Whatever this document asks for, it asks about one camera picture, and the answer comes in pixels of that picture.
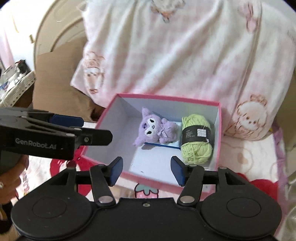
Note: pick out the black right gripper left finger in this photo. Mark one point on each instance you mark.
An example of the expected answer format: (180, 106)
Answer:
(102, 178)

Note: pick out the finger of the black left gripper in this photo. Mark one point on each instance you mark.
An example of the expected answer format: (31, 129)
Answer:
(93, 137)
(67, 121)

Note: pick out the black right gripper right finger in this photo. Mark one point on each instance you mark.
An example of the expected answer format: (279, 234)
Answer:
(190, 178)

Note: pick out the blue white tissue pack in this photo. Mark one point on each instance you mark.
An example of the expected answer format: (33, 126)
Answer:
(173, 145)

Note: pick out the purple plush toy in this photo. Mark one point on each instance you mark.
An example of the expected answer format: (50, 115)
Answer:
(153, 129)

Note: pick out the person's left hand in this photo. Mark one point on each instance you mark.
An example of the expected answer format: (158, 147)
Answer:
(10, 181)

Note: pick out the brown pillow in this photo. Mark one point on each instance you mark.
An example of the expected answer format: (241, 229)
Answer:
(52, 90)

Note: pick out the white perforated basket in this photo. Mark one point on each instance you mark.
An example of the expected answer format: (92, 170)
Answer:
(17, 86)

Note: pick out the green yarn ball black label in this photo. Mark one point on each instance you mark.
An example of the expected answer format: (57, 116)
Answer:
(196, 143)

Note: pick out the pink cardboard storage box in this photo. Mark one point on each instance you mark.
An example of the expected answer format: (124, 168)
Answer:
(149, 166)

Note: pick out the cream bed headboard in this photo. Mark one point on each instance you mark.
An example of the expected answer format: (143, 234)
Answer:
(62, 23)

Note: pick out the pink cartoon print blanket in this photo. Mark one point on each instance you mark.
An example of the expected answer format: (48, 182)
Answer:
(238, 53)

